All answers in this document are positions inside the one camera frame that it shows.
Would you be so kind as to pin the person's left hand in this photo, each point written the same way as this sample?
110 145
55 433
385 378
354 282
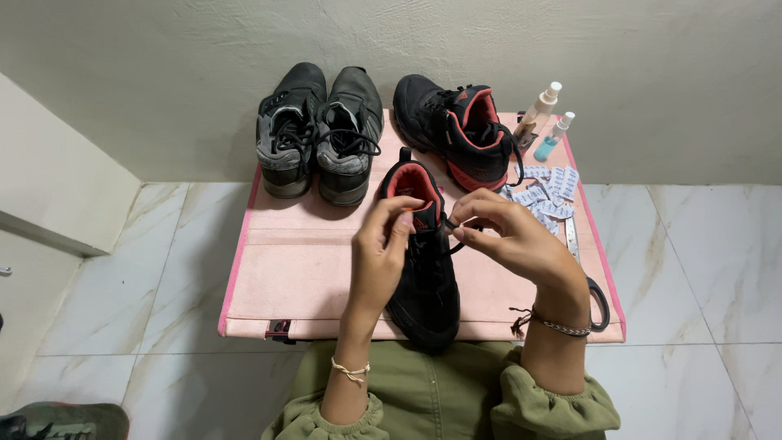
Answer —
374 263

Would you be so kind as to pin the person's right hand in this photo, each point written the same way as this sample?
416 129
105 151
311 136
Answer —
525 250

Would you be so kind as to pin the black shoe with red lining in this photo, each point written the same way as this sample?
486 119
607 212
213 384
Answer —
427 293
452 131

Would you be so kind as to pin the black shoelace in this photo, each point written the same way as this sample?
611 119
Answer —
457 245

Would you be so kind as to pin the pile of white desiccant packets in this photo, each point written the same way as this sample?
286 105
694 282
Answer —
550 192

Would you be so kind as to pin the pink fabric folding table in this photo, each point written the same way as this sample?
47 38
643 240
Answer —
293 269

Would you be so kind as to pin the spray bottle with blue liquid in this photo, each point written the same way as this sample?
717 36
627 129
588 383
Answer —
552 140

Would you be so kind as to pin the black plastic buckle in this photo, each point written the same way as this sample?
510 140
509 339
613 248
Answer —
280 330

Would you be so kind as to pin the worn grey black sneaker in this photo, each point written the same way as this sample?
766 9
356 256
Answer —
287 134
348 140

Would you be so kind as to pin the spray bottle with cream liquid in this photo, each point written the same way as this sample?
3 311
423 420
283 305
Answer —
534 119

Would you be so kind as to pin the person's olive green clothing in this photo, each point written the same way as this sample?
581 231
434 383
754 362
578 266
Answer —
440 397

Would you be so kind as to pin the green grey sneaker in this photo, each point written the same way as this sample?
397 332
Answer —
67 421

